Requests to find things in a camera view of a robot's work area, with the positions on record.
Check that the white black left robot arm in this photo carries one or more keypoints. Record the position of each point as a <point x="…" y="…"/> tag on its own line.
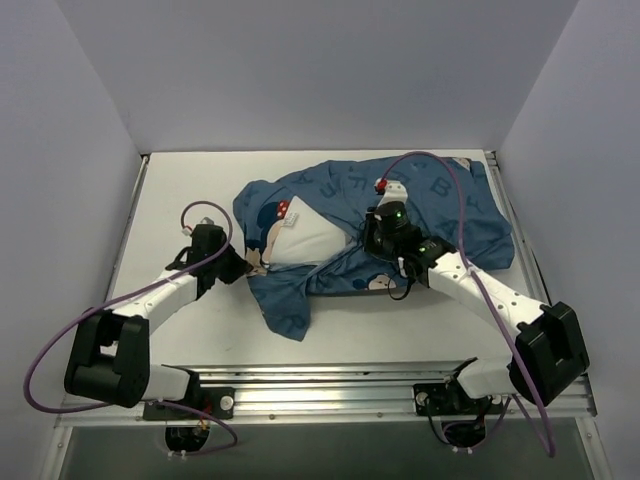
<point x="110" y="356"/>

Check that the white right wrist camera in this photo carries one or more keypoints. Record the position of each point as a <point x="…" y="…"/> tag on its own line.
<point x="390" y="191"/>

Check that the aluminium front frame rail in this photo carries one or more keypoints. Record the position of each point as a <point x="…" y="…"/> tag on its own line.
<point x="326" y="393"/>

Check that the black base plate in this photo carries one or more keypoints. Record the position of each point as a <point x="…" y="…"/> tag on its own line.
<point x="216" y="401"/>
<point x="444" y="399"/>

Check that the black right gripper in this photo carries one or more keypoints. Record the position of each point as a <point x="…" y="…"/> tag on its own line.
<point x="372" y="240"/>

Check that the white pillow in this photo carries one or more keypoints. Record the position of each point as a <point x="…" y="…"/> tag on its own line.
<point x="301" y="236"/>

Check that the aluminium table edge rail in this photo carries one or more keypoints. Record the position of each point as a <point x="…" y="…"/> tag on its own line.
<point x="145" y="159"/>

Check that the aluminium right side rail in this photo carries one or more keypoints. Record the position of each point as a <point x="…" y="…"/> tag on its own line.
<point x="524" y="274"/>

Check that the blue cartoon print pillowcase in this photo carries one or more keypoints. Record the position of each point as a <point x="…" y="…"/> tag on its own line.
<point x="450" y="199"/>

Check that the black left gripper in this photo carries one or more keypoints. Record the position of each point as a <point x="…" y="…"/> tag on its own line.
<point x="236" y="265"/>

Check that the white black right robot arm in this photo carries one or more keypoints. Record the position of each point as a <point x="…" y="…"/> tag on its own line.
<point x="548" y="352"/>

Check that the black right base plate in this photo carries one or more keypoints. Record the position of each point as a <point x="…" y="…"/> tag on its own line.
<point x="444" y="399"/>

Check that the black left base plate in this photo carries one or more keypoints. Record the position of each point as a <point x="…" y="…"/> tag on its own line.
<point x="216" y="401"/>

